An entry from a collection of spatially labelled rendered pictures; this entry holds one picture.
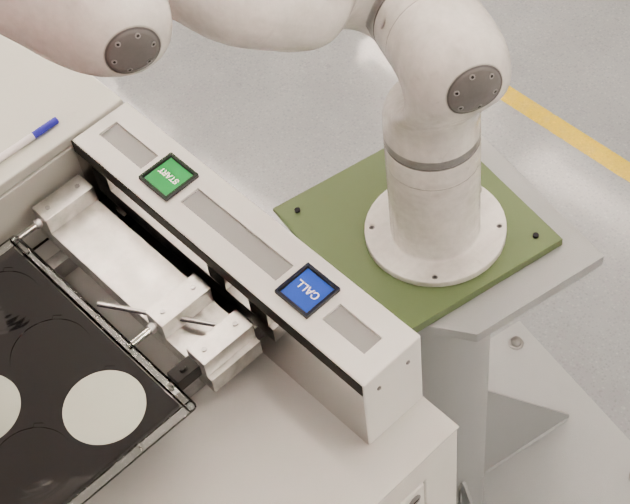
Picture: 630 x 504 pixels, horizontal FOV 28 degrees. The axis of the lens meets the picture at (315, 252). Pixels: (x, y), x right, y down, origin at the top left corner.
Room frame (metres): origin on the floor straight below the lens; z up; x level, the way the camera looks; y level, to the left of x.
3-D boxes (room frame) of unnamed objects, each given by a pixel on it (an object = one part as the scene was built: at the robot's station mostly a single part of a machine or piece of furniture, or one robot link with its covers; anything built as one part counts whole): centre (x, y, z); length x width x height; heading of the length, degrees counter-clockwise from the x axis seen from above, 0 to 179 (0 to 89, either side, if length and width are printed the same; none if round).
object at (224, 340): (0.84, 0.13, 0.89); 0.08 x 0.03 x 0.03; 127
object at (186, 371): (0.81, 0.18, 0.90); 0.04 x 0.02 x 0.03; 127
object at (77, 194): (1.10, 0.32, 0.89); 0.08 x 0.03 x 0.03; 127
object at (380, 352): (0.96, 0.10, 0.89); 0.55 x 0.09 x 0.14; 37
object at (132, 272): (0.97, 0.22, 0.87); 0.36 x 0.08 x 0.03; 37
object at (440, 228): (1.01, -0.16, 0.92); 0.19 x 0.19 x 0.18
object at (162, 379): (0.90, 0.28, 0.90); 0.38 x 0.01 x 0.01; 37
